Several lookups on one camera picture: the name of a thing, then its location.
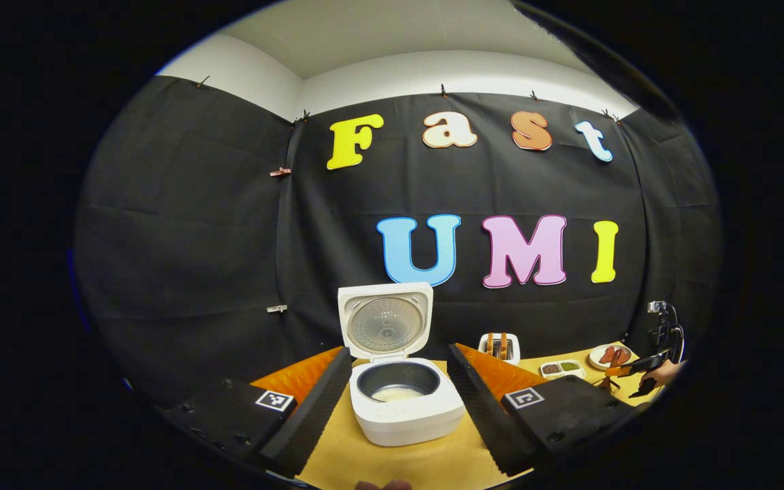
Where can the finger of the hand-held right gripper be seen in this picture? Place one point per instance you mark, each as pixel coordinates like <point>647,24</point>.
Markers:
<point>640,365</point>

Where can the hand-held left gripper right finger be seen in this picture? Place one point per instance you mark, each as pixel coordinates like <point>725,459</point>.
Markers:
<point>484,415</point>

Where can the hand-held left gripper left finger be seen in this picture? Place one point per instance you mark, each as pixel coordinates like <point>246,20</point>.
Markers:
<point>310,415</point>

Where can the white rice cooker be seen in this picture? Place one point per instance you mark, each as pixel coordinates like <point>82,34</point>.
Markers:
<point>405,422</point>

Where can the white rice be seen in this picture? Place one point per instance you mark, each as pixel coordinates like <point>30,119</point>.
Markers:
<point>397,394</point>

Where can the white round plate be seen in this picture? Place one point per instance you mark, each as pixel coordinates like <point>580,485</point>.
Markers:
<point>596,361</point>

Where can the bread slice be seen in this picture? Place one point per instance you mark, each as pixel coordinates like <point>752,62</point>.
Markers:
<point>490,346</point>
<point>503,346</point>

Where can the white toaster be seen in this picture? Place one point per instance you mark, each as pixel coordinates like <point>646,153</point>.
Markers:
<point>511,350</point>

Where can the white divided grain dish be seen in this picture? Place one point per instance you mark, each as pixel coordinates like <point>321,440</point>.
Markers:
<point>562,369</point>

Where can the black backdrop cloth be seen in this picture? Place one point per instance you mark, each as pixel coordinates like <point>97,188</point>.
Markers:
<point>174,238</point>

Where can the pink clip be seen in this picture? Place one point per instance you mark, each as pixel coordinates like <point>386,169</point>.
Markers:
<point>280,171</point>

